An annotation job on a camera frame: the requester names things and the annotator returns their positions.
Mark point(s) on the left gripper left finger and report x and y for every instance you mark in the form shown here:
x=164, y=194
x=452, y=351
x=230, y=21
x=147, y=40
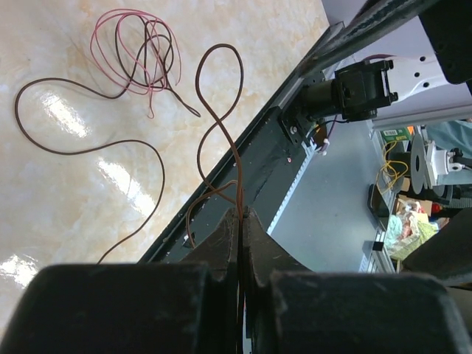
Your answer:
x=186, y=307

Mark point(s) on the background clutter items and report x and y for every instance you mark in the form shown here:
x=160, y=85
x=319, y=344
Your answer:
x=423, y=182

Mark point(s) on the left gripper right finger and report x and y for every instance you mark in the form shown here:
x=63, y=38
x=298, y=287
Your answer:
x=291, y=309

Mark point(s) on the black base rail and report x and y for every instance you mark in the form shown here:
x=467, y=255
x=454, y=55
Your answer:
x=270, y=163

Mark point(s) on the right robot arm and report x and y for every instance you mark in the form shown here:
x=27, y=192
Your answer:
x=359, y=90

